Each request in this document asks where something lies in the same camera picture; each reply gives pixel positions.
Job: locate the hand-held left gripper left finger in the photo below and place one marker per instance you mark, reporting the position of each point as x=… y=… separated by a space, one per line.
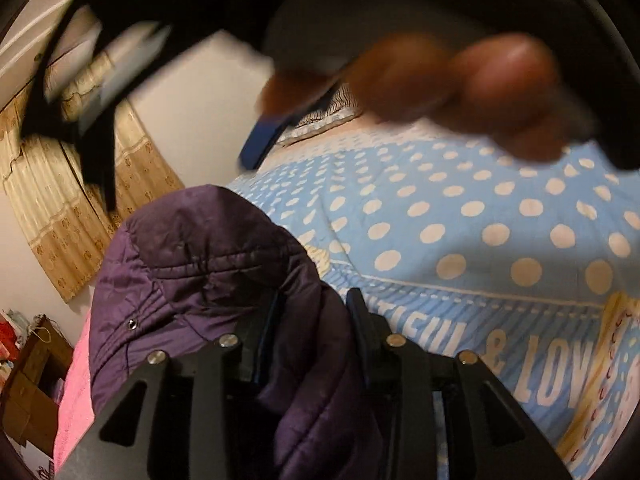
x=267 y=330

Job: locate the person's right hand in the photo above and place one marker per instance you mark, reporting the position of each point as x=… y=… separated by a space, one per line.
x=500 y=80

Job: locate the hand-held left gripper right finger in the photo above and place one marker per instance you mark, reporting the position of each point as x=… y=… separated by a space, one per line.
x=361 y=330

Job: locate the patterned pillow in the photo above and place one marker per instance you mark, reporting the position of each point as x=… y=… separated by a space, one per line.
x=330 y=110

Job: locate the beige patterned curtain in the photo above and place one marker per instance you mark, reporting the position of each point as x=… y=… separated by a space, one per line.
x=50 y=220

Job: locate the red bag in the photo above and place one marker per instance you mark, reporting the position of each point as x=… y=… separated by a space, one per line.
x=6 y=340

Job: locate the white paper bag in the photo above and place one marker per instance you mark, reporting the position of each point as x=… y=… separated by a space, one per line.
x=37 y=460

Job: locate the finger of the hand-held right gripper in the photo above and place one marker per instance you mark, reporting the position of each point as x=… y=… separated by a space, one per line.
x=100 y=170
x=257 y=142

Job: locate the purple padded jacket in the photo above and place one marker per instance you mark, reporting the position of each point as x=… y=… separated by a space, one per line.
x=200 y=260

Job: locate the blue polka dot blanket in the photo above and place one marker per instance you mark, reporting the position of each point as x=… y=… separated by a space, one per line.
x=450 y=220

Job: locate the pink patterned blanket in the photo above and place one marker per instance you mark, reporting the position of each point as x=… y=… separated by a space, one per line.
x=75 y=400

